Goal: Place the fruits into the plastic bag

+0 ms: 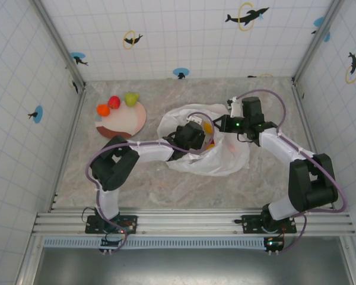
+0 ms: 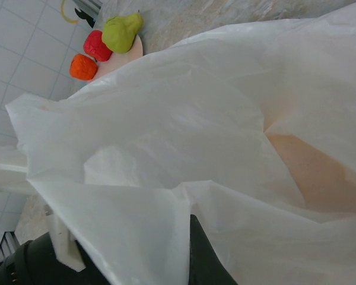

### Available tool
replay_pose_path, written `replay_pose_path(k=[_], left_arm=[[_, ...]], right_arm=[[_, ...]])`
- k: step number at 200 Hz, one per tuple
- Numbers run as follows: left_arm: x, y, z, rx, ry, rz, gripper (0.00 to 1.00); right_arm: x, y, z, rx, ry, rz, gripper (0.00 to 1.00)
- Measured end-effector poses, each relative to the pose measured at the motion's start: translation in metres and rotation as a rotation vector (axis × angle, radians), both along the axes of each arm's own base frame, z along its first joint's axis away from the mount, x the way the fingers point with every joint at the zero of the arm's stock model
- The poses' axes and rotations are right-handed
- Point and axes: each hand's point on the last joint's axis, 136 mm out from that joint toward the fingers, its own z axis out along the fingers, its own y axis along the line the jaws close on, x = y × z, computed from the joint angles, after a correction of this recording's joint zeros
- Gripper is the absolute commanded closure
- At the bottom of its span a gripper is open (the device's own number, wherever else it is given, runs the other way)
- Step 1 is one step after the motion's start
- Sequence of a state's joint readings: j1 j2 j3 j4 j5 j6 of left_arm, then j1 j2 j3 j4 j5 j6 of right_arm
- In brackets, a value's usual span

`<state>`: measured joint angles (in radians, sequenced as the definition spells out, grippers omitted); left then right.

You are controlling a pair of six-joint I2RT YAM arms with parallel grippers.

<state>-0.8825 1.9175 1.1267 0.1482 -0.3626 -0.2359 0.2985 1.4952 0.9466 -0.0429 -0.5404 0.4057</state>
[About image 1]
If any white plastic bag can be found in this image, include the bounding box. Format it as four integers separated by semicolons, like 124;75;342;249
157;103;250;176

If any green pear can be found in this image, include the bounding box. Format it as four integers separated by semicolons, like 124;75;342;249
123;92;140;107

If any round pastel ceramic plate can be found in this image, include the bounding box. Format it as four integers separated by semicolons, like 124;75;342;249
95;100;147;140

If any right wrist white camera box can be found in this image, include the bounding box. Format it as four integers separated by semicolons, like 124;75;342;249
227;97;244;118

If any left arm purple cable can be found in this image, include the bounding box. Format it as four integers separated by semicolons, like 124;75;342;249
85;111;217;253

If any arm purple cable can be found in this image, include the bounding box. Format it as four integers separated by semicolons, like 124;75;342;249
85;111;217;253
234;88;349;253

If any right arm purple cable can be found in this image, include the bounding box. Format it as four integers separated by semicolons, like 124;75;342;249
234;88;349;253

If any aluminium table side rail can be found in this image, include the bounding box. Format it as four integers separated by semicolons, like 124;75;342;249
291;79;338;212
48;85;87;212

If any fish blue circle wall sticker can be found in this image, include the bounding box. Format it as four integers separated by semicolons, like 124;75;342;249
173;67;190;80
28;105;44;124

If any aluminium mounting rail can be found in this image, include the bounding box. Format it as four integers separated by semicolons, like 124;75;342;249
31;207;356;237

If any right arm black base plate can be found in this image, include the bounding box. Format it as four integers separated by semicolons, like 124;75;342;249
241;214;297;235

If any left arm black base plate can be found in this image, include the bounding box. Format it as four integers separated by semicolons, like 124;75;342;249
85;214;139;235

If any large dolphin ring wall sticker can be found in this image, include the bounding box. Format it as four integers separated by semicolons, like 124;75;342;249
238;2;270;32

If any aluminium frame post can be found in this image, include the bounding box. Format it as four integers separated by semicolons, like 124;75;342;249
29;0;87;87
293;0;345;83

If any white slotted cable duct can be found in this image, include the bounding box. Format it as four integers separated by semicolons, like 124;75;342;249
43;236;269;249

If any small dolphin ring wall sticker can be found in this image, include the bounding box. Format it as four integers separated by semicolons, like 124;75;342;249
123;30;144;50

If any upright dolphin ring wall sticker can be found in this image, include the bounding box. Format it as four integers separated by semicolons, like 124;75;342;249
345;52;356;84

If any shark blue circle wall sticker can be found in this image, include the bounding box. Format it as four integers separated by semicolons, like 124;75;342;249
70;52;89;67

